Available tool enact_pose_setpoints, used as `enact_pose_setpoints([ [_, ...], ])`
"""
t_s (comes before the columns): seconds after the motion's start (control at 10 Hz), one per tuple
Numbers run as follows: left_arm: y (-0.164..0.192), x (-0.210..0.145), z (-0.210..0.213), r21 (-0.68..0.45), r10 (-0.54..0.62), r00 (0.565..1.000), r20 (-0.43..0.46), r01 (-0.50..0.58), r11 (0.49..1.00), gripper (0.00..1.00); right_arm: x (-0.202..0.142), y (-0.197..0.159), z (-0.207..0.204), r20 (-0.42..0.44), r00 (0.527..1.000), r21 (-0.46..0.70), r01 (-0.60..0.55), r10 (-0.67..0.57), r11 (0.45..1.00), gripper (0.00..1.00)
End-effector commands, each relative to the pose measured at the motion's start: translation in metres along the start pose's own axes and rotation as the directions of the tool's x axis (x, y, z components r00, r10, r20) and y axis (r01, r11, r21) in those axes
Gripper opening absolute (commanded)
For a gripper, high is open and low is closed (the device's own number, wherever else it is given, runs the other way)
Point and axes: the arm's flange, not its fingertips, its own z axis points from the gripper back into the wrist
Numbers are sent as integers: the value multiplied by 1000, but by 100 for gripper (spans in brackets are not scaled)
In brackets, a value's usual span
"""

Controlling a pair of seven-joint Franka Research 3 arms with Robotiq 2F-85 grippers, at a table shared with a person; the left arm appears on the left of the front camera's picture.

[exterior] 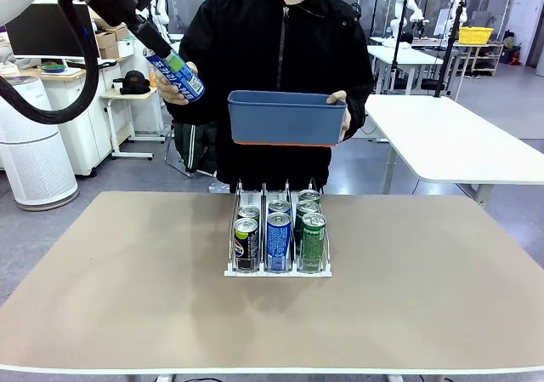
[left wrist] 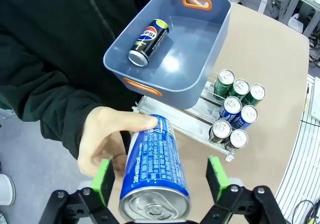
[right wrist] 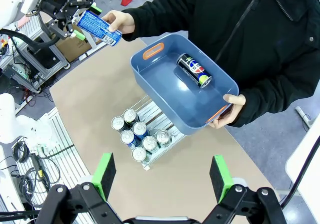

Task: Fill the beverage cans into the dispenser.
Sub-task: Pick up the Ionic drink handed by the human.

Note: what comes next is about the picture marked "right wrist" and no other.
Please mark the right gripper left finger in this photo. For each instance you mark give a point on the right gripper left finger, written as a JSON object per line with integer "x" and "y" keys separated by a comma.
{"x": 105, "y": 174}

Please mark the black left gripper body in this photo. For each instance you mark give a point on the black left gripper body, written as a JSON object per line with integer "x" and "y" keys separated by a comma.
{"x": 61, "y": 8}

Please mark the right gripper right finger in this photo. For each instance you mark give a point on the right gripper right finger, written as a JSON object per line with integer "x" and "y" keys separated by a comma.
{"x": 220, "y": 176}

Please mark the blue beverage can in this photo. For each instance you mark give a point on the blue beverage can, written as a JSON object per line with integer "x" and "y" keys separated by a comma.
{"x": 127, "y": 136}
{"x": 139, "y": 128}
{"x": 96, "y": 25}

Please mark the blue bin with orange trim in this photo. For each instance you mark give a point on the blue bin with orange trim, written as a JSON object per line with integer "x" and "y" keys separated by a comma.
{"x": 170, "y": 94}

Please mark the black Pepsi can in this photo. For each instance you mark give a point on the black Pepsi can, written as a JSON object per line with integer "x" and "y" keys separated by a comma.
{"x": 117, "y": 123}
{"x": 192, "y": 68}
{"x": 130, "y": 114}

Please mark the person's right forearm black sleeve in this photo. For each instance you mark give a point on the person's right forearm black sleeve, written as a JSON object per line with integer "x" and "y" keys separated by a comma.
{"x": 160, "y": 17}

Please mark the person's left forearm black sleeve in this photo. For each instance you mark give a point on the person's left forearm black sleeve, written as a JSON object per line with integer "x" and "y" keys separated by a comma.
{"x": 275, "y": 96}

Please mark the white clear can dispenser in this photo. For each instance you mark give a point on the white clear can dispenser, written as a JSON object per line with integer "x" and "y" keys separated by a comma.
{"x": 160, "y": 119}

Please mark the person's right hand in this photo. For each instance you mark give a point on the person's right hand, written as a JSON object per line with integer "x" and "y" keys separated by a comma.
{"x": 123, "y": 22}

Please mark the person's left hand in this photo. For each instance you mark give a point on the person's left hand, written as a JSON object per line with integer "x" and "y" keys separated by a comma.
{"x": 237, "y": 106}

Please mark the large cardboard box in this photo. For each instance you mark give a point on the large cardboard box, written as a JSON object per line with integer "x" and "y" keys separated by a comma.
{"x": 72, "y": 47}

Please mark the white slatted mounting plate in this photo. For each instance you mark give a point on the white slatted mounting plate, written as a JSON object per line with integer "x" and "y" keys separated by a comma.
{"x": 67, "y": 139}

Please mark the person in black jacket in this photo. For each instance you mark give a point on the person in black jacket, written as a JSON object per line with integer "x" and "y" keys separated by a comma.
{"x": 237, "y": 22}

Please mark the aluminium frame stand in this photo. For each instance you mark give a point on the aluminium frame stand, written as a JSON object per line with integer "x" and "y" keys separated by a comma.
{"x": 61, "y": 59}

